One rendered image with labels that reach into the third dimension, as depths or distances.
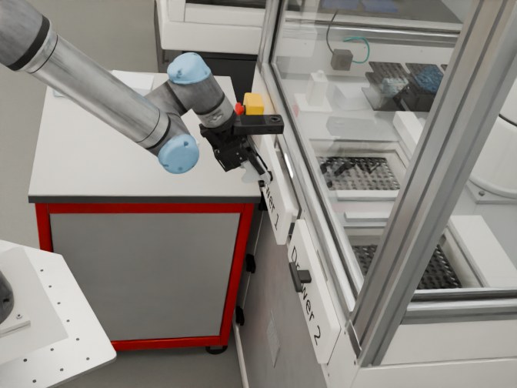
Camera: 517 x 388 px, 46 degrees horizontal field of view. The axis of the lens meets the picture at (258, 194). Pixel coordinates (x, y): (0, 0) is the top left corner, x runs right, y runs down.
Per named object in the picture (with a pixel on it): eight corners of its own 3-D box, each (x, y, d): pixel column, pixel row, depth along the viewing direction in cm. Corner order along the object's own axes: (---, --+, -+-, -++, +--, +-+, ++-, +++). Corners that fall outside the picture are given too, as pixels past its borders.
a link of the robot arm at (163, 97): (130, 132, 114) (178, 99, 114) (117, 104, 122) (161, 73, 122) (152, 158, 120) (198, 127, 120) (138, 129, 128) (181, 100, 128)
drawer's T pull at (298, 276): (295, 293, 115) (297, 289, 115) (288, 265, 121) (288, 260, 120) (313, 293, 116) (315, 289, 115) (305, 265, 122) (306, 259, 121)
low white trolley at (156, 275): (49, 374, 194) (27, 194, 146) (63, 238, 240) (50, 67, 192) (228, 363, 207) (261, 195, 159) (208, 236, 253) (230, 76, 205)
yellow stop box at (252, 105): (242, 128, 167) (246, 105, 163) (239, 113, 173) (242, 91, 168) (261, 128, 168) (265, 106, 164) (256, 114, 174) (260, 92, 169)
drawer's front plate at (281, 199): (277, 245, 136) (286, 209, 129) (256, 167, 158) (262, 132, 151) (285, 245, 137) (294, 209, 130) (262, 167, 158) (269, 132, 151)
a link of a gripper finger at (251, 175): (251, 191, 142) (231, 162, 137) (273, 180, 141) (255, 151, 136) (252, 199, 139) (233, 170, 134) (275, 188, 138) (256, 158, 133)
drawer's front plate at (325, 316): (318, 365, 113) (331, 329, 106) (287, 254, 135) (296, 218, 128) (327, 365, 114) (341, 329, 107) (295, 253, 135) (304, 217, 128)
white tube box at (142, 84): (107, 98, 183) (107, 83, 179) (113, 84, 189) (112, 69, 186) (149, 104, 184) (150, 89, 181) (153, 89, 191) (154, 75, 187)
